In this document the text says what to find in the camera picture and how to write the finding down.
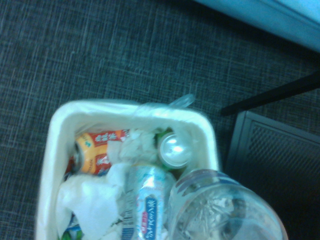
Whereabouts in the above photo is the black mesh bin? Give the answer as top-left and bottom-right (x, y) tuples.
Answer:
(224, 111), (320, 240)

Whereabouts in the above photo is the orange red drink can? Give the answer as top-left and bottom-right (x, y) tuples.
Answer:
(65, 128), (133, 177)

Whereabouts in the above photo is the white blue drink can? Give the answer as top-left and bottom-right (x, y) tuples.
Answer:
(121, 162), (177, 240)

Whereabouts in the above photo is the crumpled white tissue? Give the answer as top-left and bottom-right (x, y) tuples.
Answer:
(56, 162), (128, 238)
(107, 127), (161, 166)

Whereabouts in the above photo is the light blue covered sofa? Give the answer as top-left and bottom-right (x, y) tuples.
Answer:
(193, 0), (320, 55)

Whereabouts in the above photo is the green drink can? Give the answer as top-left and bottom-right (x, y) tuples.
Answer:
(153, 126), (195, 181)

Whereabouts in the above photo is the green white wrapper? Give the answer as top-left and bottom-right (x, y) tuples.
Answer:
(62, 214), (85, 240)

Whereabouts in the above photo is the clear plastic bottle purple label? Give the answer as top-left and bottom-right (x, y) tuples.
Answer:
(167, 168), (288, 240)

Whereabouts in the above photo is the white plastic trash bin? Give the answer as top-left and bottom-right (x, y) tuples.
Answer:
(34, 99), (221, 240)

